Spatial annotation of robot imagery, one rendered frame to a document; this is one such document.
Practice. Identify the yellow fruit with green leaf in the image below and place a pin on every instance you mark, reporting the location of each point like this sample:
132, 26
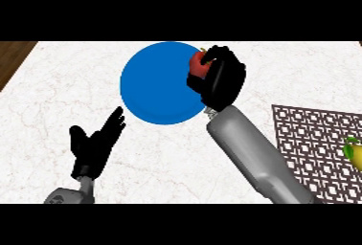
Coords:
355, 153

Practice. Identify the brown patterned placemat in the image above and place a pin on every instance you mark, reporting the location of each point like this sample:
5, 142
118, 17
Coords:
323, 153

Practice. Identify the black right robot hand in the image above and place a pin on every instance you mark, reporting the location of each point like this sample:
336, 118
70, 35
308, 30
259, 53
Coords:
224, 79

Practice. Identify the blue round plate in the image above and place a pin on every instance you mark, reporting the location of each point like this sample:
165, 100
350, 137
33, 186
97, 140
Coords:
157, 83

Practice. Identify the red bell pepper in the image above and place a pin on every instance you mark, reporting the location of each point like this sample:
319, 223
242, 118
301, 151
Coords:
199, 66

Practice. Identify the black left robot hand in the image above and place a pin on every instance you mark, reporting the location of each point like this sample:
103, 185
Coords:
94, 146

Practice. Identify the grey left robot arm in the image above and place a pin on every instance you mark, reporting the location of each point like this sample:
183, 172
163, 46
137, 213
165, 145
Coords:
72, 193

